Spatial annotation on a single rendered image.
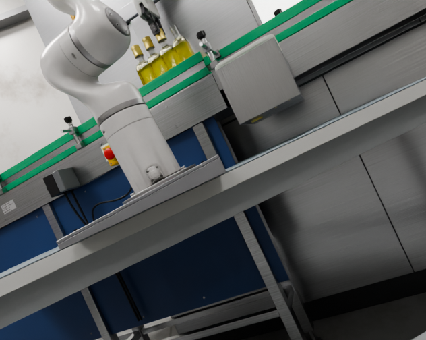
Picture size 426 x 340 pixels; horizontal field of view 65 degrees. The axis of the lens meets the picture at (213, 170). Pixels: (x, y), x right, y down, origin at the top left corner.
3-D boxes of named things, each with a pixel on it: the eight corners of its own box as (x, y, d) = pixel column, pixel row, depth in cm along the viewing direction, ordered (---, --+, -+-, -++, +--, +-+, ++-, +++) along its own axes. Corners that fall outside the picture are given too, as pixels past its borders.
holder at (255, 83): (305, 100, 107) (284, 57, 107) (300, 94, 81) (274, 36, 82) (257, 123, 113) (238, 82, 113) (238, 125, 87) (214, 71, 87)
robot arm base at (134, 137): (201, 164, 70) (159, 86, 69) (118, 208, 67) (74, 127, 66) (193, 170, 88) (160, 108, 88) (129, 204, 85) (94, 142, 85)
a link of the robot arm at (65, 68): (127, 103, 69) (72, 3, 69) (69, 144, 77) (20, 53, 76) (156, 103, 80) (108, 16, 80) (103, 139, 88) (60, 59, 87)
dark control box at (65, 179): (81, 186, 128) (72, 166, 128) (66, 190, 120) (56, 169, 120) (66, 194, 130) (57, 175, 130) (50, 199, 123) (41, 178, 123)
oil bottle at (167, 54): (197, 94, 127) (174, 44, 127) (193, 94, 122) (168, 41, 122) (185, 102, 129) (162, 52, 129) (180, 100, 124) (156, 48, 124)
